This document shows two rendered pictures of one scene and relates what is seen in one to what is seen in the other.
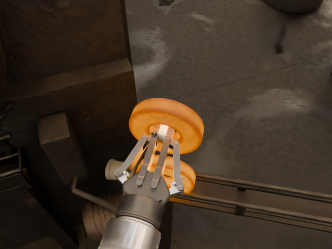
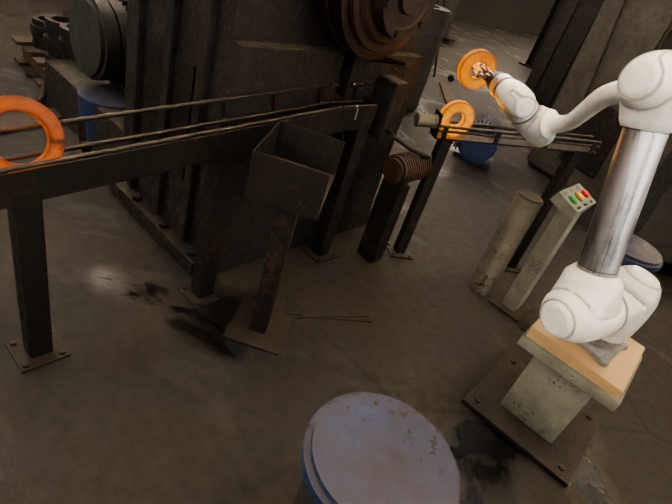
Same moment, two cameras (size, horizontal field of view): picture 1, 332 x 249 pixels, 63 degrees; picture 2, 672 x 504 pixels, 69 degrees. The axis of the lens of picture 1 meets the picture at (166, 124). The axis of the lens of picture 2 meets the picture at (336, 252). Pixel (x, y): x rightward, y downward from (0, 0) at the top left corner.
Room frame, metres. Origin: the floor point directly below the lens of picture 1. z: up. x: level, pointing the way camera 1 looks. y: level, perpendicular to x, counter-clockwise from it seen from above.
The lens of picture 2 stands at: (-1.22, 1.43, 1.23)
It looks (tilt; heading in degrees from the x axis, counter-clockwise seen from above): 33 degrees down; 326
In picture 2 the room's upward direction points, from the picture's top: 18 degrees clockwise
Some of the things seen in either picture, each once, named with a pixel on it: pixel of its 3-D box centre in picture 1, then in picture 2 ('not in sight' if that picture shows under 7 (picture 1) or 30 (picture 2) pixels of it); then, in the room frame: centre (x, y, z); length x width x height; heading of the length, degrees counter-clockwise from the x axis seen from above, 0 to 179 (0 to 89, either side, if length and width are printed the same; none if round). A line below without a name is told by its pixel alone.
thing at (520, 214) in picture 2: not in sight; (503, 245); (0.04, -0.29, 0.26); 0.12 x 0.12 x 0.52
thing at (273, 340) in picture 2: not in sight; (276, 250); (-0.08, 0.87, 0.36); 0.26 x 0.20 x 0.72; 146
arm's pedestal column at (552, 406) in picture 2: not in sight; (553, 385); (-0.62, -0.01, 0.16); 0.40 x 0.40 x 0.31; 24
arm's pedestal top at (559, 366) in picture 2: not in sight; (580, 350); (-0.62, -0.01, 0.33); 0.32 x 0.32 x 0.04; 24
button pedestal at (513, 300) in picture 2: not in sight; (543, 253); (-0.09, -0.39, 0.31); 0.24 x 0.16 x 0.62; 111
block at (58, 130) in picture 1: (65, 150); (384, 107); (0.44, 0.30, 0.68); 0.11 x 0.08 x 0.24; 21
